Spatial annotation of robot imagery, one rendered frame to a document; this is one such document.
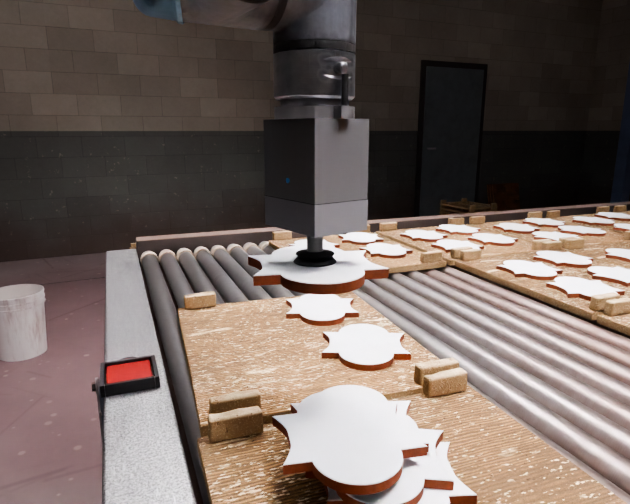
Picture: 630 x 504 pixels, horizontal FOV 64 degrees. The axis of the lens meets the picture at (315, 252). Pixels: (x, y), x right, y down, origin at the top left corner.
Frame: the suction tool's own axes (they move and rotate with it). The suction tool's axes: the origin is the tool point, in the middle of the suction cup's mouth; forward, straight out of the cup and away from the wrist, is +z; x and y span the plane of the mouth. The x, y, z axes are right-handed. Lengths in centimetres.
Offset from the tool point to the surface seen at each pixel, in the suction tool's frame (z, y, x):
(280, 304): 18.4, 37.9, -20.1
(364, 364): 17.4, 7.9, -14.5
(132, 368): 19.1, 29.3, 10.6
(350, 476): 13.2, -12.7, 5.9
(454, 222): 17, 70, -113
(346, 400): 13.2, -3.5, -1.5
